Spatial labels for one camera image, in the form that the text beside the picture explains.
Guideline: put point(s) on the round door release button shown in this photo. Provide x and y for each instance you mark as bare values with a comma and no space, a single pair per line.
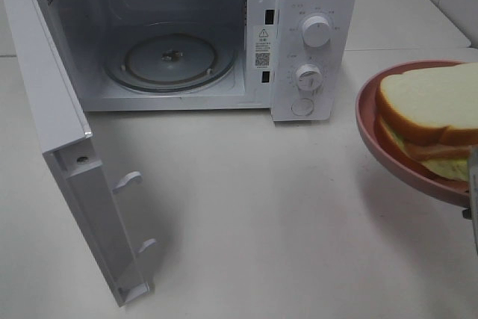
302,107

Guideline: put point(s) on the white timer knob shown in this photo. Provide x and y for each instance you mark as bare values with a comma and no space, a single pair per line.
308,77

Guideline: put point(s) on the pink round plate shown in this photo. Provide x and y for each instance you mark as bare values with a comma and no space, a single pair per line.
405,169

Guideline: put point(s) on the sandwich with ham and cheese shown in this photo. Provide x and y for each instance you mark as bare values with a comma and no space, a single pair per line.
429,118

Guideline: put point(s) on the white warning sticker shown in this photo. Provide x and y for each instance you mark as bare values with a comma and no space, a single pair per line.
262,46

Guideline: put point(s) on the white microwave oven body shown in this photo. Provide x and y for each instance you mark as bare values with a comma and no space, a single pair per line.
88,26

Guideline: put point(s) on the glass microwave turntable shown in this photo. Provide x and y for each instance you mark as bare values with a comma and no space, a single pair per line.
171,57

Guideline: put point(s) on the upper white power knob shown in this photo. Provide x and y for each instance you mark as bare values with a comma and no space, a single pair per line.
316,30

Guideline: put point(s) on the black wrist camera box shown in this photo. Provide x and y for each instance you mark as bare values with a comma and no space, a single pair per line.
471,213

